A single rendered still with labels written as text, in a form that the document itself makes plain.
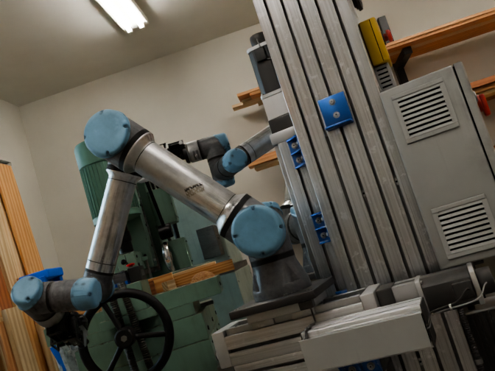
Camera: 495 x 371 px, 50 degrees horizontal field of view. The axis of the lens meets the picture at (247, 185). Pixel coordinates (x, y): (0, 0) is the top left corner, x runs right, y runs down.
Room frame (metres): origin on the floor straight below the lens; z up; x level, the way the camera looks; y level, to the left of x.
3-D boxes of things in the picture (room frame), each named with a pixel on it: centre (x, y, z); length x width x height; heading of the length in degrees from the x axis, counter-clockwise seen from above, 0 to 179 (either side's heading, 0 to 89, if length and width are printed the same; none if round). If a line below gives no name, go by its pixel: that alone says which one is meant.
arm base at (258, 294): (1.38, -0.01, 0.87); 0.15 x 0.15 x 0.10
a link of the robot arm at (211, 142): (1.88, 0.07, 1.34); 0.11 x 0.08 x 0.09; 93
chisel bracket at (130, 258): (1.98, 0.50, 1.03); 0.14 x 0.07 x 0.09; 3
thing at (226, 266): (1.96, 0.45, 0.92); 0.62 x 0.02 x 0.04; 93
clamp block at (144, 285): (1.76, 0.49, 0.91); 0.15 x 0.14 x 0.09; 93
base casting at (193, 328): (2.08, 0.50, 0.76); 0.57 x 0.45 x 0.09; 3
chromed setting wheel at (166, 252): (2.09, 0.38, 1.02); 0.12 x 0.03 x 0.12; 3
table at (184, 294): (1.85, 0.49, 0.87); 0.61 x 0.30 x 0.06; 93
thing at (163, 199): (2.18, 0.36, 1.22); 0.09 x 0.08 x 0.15; 3
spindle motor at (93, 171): (1.96, 0.50, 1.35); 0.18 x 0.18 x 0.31
